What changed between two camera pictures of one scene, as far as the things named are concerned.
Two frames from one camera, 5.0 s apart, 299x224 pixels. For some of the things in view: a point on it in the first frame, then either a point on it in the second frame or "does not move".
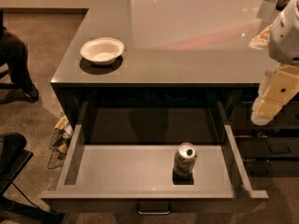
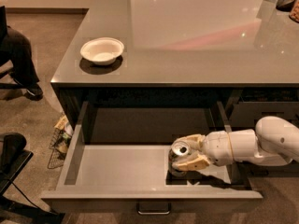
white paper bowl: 103,51 does not move
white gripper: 286,37 -> 217,147
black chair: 13,159 does not move
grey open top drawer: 119,157 does not move
